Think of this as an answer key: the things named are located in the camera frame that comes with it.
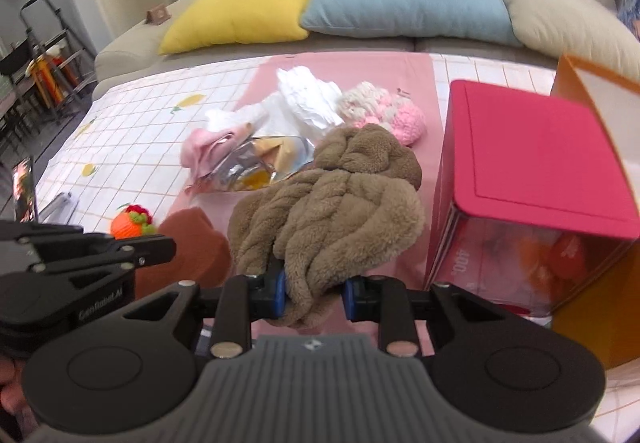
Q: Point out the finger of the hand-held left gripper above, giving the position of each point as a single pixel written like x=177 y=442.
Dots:
x=110 y=253
x=45 y=233

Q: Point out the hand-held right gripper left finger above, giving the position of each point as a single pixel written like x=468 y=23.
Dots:
x=280 y=292

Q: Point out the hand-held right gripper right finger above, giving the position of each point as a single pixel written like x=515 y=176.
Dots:
x=350 y=298

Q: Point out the brown fluffy scarf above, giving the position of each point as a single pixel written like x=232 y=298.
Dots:
x=330 y=213

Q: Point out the white tissue paper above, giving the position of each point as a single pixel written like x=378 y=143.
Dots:
x=305 y=98

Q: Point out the pink storage box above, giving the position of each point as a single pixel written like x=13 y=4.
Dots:
x=525 y=158

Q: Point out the grey phone stand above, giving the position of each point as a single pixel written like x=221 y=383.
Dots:
x=60 y=205

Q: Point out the orange crochet toy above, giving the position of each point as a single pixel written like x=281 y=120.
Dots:
x=127 y=225

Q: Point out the black phone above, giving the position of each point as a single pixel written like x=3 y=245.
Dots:
x=22 y=190

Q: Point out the reddish brown plush hat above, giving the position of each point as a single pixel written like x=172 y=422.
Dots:
x=195 y=243

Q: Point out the silver foil snack bag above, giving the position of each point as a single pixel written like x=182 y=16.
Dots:
x=245 y=168

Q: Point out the lemon print checked sheet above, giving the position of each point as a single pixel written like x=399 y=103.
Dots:
x=140 y=123

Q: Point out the light pink cloth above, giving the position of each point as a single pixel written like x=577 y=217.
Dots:
x=200 y=148

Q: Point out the orange red cloth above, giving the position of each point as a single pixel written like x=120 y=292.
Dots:
x=47 y=73

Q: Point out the black folding rack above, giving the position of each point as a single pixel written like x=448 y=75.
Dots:
x=12 y=62

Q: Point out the small white cloth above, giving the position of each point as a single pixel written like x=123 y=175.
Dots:
x=225 y=118

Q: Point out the cream pink knitted hat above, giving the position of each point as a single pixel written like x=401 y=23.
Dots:
x=395 y=115

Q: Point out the small wooden ornament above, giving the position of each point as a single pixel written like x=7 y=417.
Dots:
x=157 y=16

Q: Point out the orange box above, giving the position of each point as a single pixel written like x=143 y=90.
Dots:
x=590 y=323

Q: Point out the yellow pillow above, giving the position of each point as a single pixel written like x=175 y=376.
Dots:
x=240 y=8

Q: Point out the beige pillow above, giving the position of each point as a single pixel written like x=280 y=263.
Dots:
x=560 y=18

